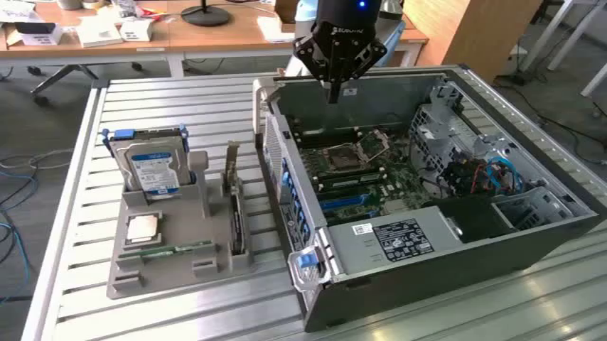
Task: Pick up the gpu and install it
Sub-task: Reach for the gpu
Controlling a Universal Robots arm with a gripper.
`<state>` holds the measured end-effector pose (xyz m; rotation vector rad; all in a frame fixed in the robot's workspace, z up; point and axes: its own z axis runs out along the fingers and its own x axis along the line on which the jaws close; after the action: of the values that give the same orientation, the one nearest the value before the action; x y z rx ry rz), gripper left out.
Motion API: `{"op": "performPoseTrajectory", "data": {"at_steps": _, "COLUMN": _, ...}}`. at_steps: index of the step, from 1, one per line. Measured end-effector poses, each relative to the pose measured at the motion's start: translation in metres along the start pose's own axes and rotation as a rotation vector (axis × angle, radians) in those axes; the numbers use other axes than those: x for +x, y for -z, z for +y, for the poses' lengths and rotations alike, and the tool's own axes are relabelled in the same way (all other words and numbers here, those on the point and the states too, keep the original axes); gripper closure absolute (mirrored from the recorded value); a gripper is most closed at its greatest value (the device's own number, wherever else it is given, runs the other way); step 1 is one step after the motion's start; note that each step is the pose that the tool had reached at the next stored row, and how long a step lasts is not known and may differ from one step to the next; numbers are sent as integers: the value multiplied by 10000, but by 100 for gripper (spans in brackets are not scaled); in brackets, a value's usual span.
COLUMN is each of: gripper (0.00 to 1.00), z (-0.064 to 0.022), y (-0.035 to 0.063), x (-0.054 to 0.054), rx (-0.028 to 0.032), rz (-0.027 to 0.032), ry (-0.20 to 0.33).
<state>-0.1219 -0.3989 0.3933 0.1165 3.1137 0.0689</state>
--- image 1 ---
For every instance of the grey cup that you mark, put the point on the grey cup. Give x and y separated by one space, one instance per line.
69 4

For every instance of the white paper stack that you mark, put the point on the white paper stack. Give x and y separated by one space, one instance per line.
272 30

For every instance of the white box with black lid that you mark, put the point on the white box with black lid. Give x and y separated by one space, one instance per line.
40 37

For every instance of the white table frame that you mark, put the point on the white table frame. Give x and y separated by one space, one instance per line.
546 35

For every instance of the metal disk bay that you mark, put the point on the metal disk bay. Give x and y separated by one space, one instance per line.
535 209

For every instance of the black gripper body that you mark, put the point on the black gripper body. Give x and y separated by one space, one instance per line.
345 32

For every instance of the long expansion slot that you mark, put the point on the long expansion slot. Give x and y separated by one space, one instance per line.
345 201

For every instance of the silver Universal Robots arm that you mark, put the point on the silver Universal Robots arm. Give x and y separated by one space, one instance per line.
303 9

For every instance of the green bare RAM stick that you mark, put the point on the green bare RAM stick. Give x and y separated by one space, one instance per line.
165 250

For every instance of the silver CPU chip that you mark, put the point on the silver CPU chip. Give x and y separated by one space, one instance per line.
141 229

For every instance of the CPU socket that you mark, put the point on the CPU socket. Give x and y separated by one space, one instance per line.
341 158

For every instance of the RAM stick with white label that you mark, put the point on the RAM stick with white label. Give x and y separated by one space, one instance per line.
352 180

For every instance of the graphics card with metal bracket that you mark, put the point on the graphics card with metal bracket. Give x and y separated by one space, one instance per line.
236 213

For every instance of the white printed paper sheet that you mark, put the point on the white printed paper sheet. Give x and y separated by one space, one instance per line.
16 14

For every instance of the black open PC case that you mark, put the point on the black open PC case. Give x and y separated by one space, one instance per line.
427 284

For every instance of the white floor device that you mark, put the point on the white floor device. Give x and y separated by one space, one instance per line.
517 60

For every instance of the blue case latch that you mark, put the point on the blue case latch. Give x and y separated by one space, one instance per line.
304 263

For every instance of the hard disk in blue caddy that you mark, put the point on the hard disk in blue caddy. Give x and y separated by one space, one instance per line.
151 167

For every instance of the black office chair base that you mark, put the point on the black office chair base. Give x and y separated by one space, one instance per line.
61 74

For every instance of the black round lamp base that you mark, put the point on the black round lamp base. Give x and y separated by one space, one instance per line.
205 17

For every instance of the wooden desk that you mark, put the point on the wooden desk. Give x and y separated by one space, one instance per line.
213 35

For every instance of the grey power supply unit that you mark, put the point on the grey power supply unit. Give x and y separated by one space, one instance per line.
351 252

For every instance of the white open box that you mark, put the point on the white open box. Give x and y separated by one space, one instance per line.
97 37

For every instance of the white box with labels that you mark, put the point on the white box with labels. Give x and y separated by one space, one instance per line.
135 32

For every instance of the white table leg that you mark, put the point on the white table leg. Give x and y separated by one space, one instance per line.
595 81

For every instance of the grey plastic parts rack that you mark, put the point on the grey plastic parts rack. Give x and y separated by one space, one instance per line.
189 227

